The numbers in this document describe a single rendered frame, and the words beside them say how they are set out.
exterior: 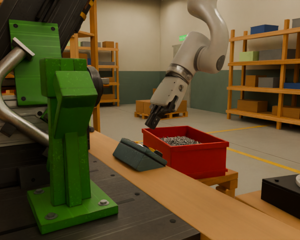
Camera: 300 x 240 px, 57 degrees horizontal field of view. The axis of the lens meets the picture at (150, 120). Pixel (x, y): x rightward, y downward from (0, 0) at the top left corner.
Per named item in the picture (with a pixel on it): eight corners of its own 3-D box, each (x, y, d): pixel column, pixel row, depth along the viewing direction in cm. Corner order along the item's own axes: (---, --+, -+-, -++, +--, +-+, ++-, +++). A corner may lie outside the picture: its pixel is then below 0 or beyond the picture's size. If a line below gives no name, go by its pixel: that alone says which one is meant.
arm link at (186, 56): (198, 82, 88) (175, 75, 94) (217, 48, 90) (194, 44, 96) (189, 67, 82) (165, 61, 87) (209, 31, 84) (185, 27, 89)
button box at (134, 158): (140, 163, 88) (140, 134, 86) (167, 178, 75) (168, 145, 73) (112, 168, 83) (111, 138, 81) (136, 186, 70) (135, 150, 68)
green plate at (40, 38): (60, 108, 78) (51, 35, 79) (67, 103, 71) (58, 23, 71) (14, 111, 72) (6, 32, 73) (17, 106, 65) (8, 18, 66)
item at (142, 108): (168, 113, 814) (169, 87, 801) (187, 116, 750) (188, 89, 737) (134, 116, 744) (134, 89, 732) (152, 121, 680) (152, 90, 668)
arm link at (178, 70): (198, 79, 86) (194, 87, 86) (181, 79, 94) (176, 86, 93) (181, 63, 82) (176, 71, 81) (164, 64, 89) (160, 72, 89)
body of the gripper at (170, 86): (195, 84, 85) (178, 115, 83) (175, 83, 94) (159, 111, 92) (180, 70, 81) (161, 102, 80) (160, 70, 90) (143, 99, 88)
